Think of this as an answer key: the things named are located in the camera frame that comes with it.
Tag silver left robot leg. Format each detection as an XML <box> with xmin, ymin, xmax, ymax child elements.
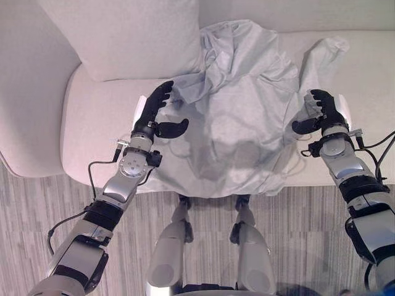
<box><xmin>146</xmin><ymin>195</ymin><xmax>194</xmax><ymax>290</ymax></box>

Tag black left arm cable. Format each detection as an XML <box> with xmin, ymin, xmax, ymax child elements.
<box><xmin>47</xmin><ymin>149</ymin><xmax>121</xmax><ymax>256</ymax></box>

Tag light blue shirt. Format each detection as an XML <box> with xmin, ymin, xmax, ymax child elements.
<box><xmin>147</xmin><ymin>18</ymin><xmax>351</xmax><ymax>198</ymax></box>

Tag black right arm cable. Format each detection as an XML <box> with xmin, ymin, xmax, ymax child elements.
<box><xmin>351</xmin><ymin>130</ymin><xmax>395</xmax><ymax>183</ymax></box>

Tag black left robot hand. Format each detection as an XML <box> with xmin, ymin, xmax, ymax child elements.
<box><xmin>131</xmin><ymin>80</ymin><xmax>189</xmax><ymax>139</ymax></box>

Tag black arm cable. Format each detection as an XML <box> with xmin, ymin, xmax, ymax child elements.
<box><xmin>47</xmin><ymin>149</ymin><xmax>121</xmax><ymax>256</ymax></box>
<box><xmin>351</xmin><ymin>130</ymin><xmax>395</xmax><ymax>183</ymax></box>

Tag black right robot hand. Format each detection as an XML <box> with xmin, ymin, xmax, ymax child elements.
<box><xmin>291</xmin><ymin>89</ymin><xmax>350</xmax><ymax>136</ymax></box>

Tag white sofa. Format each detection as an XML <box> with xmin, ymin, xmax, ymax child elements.
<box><xmin>0</xmin><ymin>0</ymin><xmax>395</xmax><ymax>194</ymax></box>

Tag white sofa cushion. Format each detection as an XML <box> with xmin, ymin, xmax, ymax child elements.
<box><xmin>38</xmin><ymin>0</ymin><xmax>206</xmax><ymax>83</ymax></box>

